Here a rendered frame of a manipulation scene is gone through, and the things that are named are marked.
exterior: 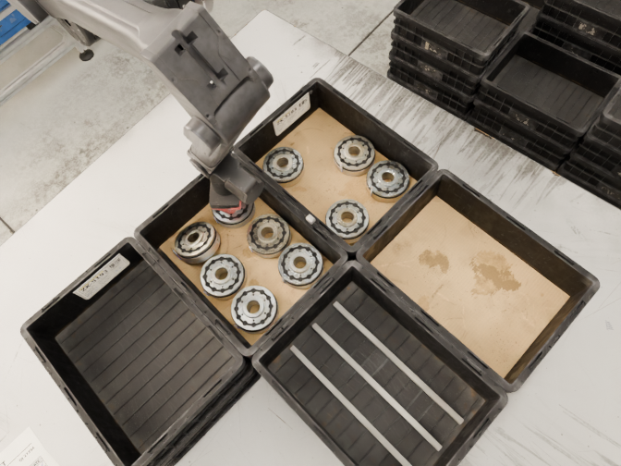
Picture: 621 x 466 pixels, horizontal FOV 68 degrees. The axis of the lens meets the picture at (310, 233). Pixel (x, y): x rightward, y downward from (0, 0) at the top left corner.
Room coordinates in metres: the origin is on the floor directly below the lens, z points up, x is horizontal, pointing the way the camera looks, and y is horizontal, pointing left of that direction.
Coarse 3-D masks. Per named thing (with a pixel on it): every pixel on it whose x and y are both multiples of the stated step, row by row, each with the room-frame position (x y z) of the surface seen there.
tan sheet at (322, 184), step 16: (320, 112) 0.80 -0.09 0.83; (304, 128) 0.75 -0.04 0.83; (320, 128) 0.74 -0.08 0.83; (336, 128) 0.73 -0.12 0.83; (288, 144) 0.71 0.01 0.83; (304, 144) 0.70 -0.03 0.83; (320, 144) 0.69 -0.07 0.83; (304, 160) 0.65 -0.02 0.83; (320, 160) 0.65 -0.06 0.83; (304, 176) 0.61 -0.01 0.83; (320, 176) 0.60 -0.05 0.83; (336, 176) 0.59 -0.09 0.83; (304, 192) 0.56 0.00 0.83; (320, 192) 0.55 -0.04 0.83; (336, 192) 0.54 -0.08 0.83; (352, 192) 0.54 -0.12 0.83; (368, 192) 0.53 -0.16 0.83; (320, 208) 0.51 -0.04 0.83; (368, 208) 0.48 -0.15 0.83; (384, 208) 0.48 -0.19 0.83
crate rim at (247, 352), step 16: (240, 160) 0.62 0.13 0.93; (256, 176) 0.57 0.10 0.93; (272, 192) 0.52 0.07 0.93; (160, 208) 0.54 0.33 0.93; (288, 208) 0.47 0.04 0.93; (144, 224) 0.51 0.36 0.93; (304, 224) 0.43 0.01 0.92; (144, 240) 0.46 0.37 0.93; (160, 256) 0.42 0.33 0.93; (176, 272) 0.38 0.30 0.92; (272, 336) 0.20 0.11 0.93; (240, 352) 0.18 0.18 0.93
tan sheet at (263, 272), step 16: (208, 208) 0.57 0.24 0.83; (256, 208) 0.54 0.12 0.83; (288, 224) 0.48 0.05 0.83; (224, 240) 0.47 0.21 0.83; (240, 240) 0.47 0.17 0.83; (304, 240) 0.43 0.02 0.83; (176, 256) 0.46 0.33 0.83; (240, 256) 0.42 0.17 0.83; (256, 256) 0.42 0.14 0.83; (192, 272) 0.41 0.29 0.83; (256, 272) 0.38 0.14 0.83; (272, 272) 0.37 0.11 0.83; (272, 288) 0.33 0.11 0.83; (288, 288) 0.32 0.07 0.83; (304, 288) 0.32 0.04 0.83; (224, 304) 0.32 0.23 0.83; (256, 304) 0.30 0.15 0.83; (288, 304) 0.29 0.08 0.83; (256, 336) 0.23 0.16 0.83
